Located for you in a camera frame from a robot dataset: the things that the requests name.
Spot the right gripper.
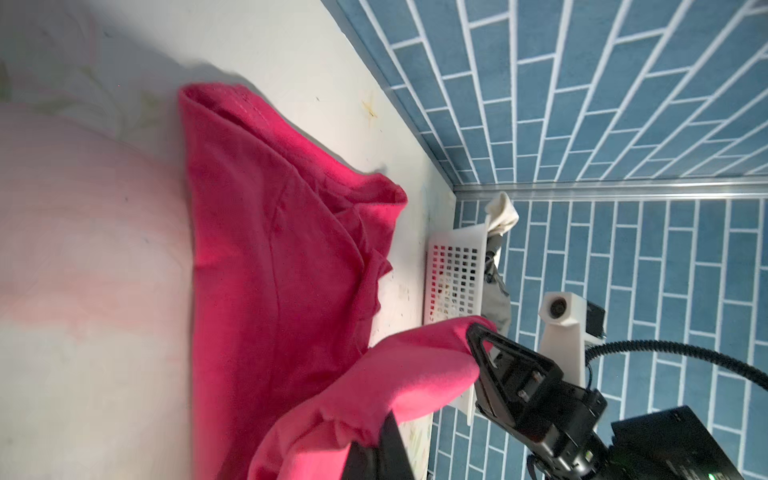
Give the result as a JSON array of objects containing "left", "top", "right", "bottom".
[{"left": 466, "top": 323, "right": 608, "bottom": 479}]

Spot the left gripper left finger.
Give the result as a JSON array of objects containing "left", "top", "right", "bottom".
[{"left": 341, "top": 442, "right": 379, "bottom": 480}]

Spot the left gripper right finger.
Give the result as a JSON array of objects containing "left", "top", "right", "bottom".
[{"left": 377, "top": 412, "right": 415, "bottom": 480}]

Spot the white plastic laundry basket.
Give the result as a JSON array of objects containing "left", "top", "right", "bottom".
[{"left": 422, "top": 221, "right": 491, "bottom": 427}]

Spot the pink t shirt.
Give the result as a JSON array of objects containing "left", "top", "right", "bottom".
[{"left": 178, "top": 83, "right": 486, "bottom": 479}]

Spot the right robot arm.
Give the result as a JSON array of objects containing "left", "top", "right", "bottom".
[{"left": 467, "top": 324, "right": 741, "bottom": 479}]

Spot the grey t shirt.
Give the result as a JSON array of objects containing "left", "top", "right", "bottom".
[{"left": 480, "top": 235, "right": 512, "bottom": 334}]

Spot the white t shirt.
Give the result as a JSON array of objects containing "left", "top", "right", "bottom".
[{"left": 484, "top": 192, "right": 520, "bottom": 237}]

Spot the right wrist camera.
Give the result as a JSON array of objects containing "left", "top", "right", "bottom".
[{"left": 538, "top": 292, "right": 606, "bottom": 387}]

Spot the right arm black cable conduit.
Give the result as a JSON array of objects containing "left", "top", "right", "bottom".
[{"left": 584, "top": 339, "right": 768, "bottom": 392}]

